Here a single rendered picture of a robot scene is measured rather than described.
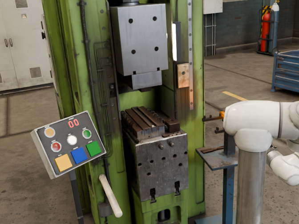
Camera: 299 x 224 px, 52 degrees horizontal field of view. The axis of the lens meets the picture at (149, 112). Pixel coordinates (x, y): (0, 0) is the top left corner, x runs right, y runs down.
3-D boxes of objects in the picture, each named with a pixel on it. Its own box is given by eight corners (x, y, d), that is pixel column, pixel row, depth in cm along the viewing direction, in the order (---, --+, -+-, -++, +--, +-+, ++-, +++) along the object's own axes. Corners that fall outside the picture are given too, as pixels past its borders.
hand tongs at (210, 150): (268, 135, 243) (268, 134, 242) (272, 137, 239) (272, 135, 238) (200, 151, 225) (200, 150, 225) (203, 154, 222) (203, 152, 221)
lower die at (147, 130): (164, 134, 213) (164, 122, 209) (137, 140, 206) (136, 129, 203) (143, 114, 250) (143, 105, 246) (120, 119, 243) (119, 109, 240)
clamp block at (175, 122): (180, 130, 216) (180, 122, 214) (169, 133, 214) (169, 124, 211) (173, 124, 227) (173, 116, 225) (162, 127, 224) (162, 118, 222)
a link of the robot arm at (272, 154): (284, 168, 165) (278, 162, 170) (286, 154, 161) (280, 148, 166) (268, 171, 163) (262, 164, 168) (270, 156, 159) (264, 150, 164)
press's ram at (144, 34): (180, 67, 201) (178, 2, 186) (123, 76, 189) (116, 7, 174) (156, 57, 238) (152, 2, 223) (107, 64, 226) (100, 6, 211)
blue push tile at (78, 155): (87, 158, 175) (82, 146, 175) (76, 164, 170) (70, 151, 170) (86, 159, 176) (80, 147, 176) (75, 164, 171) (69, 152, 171)
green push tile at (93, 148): (101, 152, 181) (96, 140, 181) (91, 156, 176) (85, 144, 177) (100, 152, 182) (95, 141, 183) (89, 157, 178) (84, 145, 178)
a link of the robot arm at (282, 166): (271, 174, 164) (293, 163, 164) (288, 193, 151) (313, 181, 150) (266, 160, 159) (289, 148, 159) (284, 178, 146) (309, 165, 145)
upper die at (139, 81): (162, 84, 200) (161, 70, 196) (132, 90, 194) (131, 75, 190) (140, 72, 237) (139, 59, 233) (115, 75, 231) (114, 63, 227)
